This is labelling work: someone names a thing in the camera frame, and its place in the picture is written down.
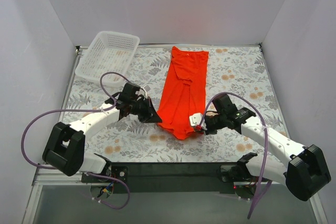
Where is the orange t shirt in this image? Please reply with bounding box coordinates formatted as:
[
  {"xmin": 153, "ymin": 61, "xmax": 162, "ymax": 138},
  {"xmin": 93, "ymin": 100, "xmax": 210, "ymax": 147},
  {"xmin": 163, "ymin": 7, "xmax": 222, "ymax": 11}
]
[{"xmin": 158, "ymin": 46, "xmax": 209, "ymax": 140}]

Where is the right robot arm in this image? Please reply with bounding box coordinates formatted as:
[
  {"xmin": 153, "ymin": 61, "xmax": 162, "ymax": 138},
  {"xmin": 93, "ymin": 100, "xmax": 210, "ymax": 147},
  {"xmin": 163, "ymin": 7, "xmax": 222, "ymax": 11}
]
[{"xmin": 190, "ymin": 92, "xmax": 331, "ymax": 201}]

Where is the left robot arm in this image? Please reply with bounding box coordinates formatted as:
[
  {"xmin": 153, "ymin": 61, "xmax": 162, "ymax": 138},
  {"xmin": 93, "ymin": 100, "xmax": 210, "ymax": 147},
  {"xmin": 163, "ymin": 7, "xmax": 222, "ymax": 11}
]
[{"xmin": 42, "ymin": 82, "xmax": 162, "ymax": 182}]

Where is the floral patterned table mat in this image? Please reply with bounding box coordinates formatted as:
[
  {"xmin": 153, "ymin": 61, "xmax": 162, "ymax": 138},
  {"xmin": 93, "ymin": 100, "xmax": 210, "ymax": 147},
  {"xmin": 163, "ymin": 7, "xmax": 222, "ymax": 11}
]
[{"xmin": 49, "ymin": 45, "xmax": 295, "ymax": 163}]

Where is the white plastic basket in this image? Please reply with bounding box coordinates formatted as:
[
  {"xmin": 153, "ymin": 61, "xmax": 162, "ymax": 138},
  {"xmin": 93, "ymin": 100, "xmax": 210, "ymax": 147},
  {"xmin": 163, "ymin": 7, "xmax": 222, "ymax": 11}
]
[{"xmin": 75, "ymin": 31, "xmax": 140, "ymax": 84}]

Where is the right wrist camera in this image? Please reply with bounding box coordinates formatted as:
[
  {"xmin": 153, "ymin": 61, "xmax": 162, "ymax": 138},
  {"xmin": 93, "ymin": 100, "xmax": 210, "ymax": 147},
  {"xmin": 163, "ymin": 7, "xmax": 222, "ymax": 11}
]
[{"xmin": 189, "ymin": 113, "xmax": 206, "ymax": 132}]

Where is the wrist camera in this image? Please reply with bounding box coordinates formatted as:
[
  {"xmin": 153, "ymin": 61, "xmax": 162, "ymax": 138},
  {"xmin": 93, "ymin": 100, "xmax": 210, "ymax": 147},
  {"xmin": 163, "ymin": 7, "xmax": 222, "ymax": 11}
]
[
  {"xmin": 189, "ymin": 113, "xmax": 206, "ymax": 132},
  {"xmin": 140, "ymin": 85, "xmax": 150, "ymax": 99}
]

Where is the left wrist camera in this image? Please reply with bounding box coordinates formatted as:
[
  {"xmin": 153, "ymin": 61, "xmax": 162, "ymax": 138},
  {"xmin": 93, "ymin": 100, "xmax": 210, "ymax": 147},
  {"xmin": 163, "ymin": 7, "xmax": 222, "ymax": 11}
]
[{"xmin": 140, "ymin": 85, "xmax": 150, "ymax": 99}]

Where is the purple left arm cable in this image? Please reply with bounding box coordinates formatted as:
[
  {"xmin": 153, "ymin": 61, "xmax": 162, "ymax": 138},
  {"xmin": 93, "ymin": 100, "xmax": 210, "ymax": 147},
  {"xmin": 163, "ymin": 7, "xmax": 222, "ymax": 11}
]
[{"xmin": 20, "ymin": 72, "xmax": 131, "ymax": 210}]

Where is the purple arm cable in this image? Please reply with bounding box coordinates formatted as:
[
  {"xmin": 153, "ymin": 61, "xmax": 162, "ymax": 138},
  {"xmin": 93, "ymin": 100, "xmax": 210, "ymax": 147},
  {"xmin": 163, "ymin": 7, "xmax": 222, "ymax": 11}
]
[
  {"xmin": 20, "ymin": 72, "xmax": 131, "ymax": 210},
  {"xmin": 201, "ymin": 92, "xmax": 274, "ymax": 219}
]

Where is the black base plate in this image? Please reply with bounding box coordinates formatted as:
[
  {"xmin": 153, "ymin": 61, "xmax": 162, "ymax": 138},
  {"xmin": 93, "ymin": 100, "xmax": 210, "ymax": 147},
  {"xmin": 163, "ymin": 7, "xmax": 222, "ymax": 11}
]
[{"xmin": 81, "ymin": 162, "xmax": 247, "ymax": 195}]

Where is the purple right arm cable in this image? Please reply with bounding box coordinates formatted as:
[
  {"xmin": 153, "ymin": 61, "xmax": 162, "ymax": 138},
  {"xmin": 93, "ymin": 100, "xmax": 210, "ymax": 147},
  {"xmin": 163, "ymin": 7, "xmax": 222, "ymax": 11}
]
[{"xmin": 201, "ymin": 92, "xmax": 274, "ymax": 219}]

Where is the aluminium table frame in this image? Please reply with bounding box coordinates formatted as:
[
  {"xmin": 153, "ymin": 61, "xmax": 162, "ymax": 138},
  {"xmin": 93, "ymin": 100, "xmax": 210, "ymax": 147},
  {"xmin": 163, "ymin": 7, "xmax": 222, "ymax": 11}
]
[{"xmin": 20, "ymin": 44, "xmax": 329, "ymax": 224}]

